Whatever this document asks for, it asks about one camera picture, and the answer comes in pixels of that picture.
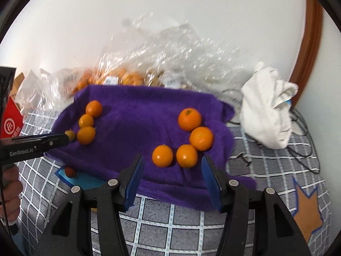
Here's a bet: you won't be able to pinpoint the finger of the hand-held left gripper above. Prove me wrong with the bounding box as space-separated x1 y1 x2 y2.
44 132 70 149

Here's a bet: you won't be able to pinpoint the cardboard box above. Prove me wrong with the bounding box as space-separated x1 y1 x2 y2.
10 73 26 104

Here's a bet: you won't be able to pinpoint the white cloth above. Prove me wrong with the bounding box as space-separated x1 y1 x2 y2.
240 61 299 150

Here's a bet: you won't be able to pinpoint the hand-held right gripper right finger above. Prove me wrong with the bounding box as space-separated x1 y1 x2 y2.
201 155 312 256

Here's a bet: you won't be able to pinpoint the bagged tan round fruits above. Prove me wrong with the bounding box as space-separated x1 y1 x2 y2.
145 69 167 88

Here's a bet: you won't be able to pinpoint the heap of bagged oranges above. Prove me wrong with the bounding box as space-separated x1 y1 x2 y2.
72 68 146 92

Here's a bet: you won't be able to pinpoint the brown wooden door frame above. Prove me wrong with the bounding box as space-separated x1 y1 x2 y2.
289 0 324 107

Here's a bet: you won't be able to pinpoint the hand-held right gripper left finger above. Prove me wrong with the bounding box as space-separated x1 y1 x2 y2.
33 154 145 256

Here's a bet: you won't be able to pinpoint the purple towel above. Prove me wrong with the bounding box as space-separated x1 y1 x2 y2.
44 84 257 212

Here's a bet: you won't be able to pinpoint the person's left hand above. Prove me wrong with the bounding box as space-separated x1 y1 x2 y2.
3 167 23 223

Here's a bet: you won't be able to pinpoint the whitish plastic bag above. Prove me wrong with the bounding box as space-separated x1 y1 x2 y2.
37 68 90 112

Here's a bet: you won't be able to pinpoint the black cable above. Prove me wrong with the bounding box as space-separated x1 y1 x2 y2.
221 88 321 175

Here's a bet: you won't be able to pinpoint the large orange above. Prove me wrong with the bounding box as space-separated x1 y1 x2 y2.
176 144 199 169
152 144 174 168
189 126 215 151
178 107 202 132

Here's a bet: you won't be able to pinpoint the clear plastic bag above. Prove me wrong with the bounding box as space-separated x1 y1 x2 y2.
93 15 248 96

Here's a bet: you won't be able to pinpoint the red box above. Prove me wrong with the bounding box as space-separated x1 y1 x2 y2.
0 96 25 139

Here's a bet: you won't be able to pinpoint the grey plaid bedsheet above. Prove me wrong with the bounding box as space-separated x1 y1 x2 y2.
16 107 333 256

